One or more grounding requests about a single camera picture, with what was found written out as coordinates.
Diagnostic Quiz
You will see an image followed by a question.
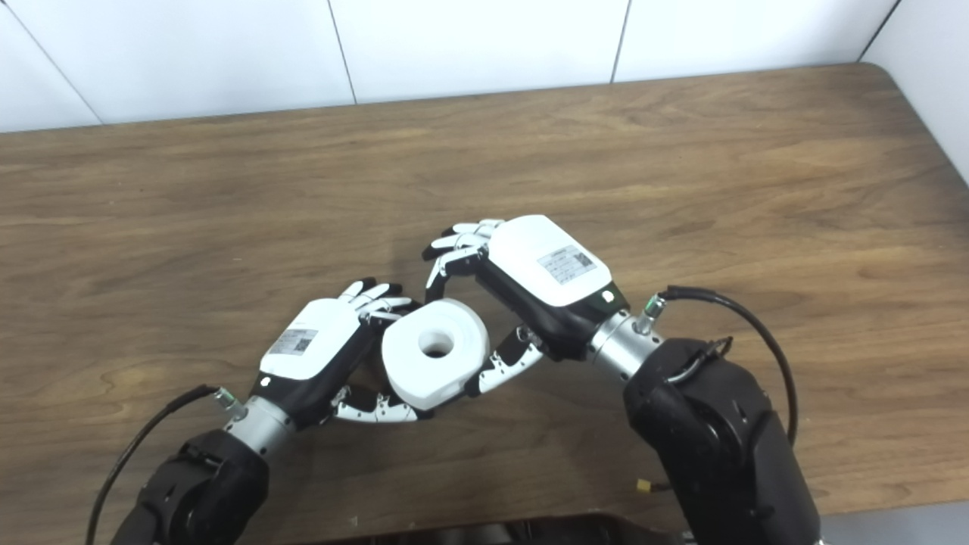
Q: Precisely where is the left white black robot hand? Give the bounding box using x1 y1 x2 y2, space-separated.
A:
253 277 425 429

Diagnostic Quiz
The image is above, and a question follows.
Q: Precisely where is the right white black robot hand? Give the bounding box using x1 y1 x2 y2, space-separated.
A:
421 214 631 399

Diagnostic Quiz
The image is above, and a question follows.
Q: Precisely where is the round white piece with hole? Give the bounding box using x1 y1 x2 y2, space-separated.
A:
380 297 491 412

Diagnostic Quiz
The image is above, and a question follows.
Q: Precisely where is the black robot torso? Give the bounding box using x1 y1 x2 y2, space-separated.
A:
301 512 684 545

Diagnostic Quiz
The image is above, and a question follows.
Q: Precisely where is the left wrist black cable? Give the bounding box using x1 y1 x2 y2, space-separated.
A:
84 384 229 545

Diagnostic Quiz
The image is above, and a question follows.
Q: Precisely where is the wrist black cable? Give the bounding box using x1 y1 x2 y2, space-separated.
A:
643 285 800 448
84 384 229 545

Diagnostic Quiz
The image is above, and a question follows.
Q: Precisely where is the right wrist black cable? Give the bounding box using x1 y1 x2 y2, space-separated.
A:
643 285 800 448

